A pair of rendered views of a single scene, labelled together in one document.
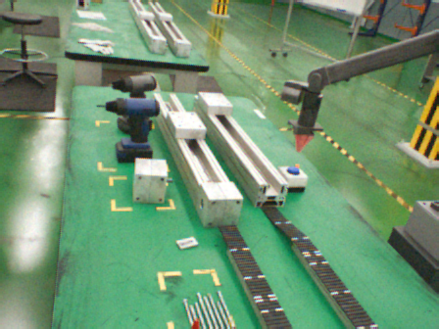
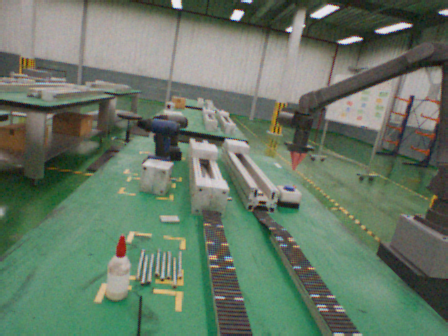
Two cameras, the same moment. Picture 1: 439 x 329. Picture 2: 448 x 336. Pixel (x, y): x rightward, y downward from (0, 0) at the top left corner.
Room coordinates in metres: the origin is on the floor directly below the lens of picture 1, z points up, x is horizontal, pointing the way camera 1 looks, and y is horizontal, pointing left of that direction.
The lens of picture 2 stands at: (0.09, -0.26, 1.16)
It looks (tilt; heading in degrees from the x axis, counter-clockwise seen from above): 14 degrees down; 13
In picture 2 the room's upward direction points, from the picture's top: 10 degrees clockwise
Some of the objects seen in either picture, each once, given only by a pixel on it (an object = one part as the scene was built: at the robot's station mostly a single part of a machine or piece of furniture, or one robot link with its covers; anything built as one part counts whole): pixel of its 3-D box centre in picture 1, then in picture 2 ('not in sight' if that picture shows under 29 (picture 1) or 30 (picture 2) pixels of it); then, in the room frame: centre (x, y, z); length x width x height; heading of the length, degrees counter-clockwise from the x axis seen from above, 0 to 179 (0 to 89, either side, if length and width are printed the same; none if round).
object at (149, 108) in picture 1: (126, 129); (152, 145); (1.29, 0.33, 0.89); 0.20 x 0.08 x 0.22; 113
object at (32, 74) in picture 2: not in sight; (40, 98); (4.49, 4.09, 0.50); 1.03 x 0.55 x 1.01; 25
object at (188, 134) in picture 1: (185, 127); (203, 153); (1.43, 0.16, 0.87); 0.16 x 0.11 x 0.07; 22
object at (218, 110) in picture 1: (214, 106); (235, 148); (1.74, 0.08, 0.87); 0.16 x 0.11 x 0.07; 22
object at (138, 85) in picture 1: (129, 104); (165, 137); (1.53, 0.39, 0.89); 0.20 x 0.08 x 0.22; 134
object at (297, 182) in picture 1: (288, 178); (285, 196); (1.29, -0.24, 0.81); 0.10 x 0.08 x 0.06; 112
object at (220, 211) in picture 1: (222, 204); (212, 197); (1.03, -0.02, 0.83); 0.12 x 0.09 x 0.10; 112
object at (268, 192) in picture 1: (230, 141); (242, 170); (1.51, -0.02, 0.82); 0.80 x 0.10 x 0.09; 22
